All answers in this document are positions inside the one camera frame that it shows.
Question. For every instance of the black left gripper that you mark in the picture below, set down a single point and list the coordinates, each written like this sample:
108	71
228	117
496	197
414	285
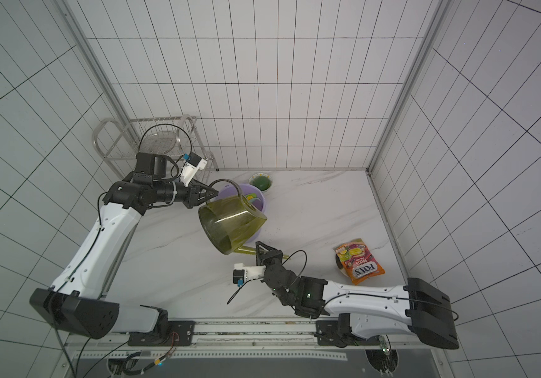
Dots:
194	189

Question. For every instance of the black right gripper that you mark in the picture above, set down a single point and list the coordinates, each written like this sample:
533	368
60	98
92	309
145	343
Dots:
271	260

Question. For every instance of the green transparent watering can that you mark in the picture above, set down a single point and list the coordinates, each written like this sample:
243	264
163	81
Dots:
224	244

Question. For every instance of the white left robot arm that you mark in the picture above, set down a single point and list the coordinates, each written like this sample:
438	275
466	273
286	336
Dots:
76	300

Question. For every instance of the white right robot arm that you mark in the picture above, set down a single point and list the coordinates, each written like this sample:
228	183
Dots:
415	308

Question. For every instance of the purple plastic bucket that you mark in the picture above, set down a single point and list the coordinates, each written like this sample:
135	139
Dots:
239	211

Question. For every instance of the metal strainer dish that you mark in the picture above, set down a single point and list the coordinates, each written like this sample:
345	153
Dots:
161	143

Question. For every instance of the orange candy snack bag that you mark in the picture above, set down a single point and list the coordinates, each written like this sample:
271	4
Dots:
355	260

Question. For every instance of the stainless steel dish rack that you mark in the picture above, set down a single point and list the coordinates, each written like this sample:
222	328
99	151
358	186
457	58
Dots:
124	141

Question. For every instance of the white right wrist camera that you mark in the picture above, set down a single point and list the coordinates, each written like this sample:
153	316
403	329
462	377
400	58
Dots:
243	274

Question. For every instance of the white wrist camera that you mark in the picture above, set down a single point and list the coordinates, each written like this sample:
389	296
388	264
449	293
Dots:
243	274
193	164

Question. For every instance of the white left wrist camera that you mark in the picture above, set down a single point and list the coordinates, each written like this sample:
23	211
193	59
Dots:
193	164

